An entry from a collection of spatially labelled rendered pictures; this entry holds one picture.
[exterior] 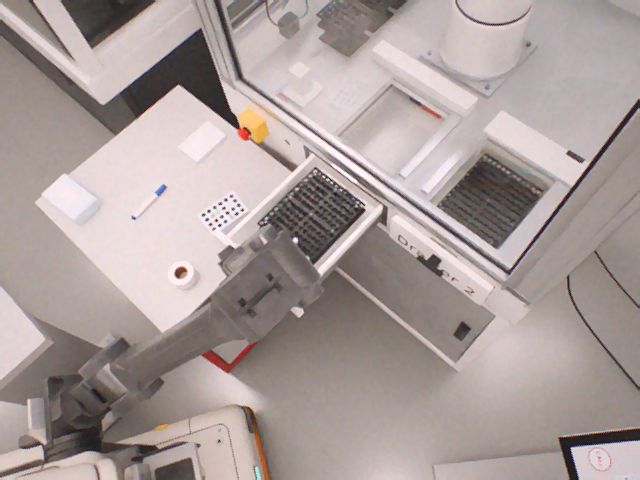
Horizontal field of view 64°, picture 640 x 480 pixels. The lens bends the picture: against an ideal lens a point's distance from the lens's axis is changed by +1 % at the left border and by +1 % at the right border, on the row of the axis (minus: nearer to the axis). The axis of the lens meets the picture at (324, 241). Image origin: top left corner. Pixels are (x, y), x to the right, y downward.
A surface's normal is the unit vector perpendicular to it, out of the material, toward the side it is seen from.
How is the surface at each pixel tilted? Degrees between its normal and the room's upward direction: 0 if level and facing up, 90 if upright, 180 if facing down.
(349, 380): 0
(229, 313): 58
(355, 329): 0
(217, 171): 0
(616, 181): 90
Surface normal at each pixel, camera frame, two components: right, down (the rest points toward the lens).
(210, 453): -0.07, -0.40
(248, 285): 0.47, -0.19
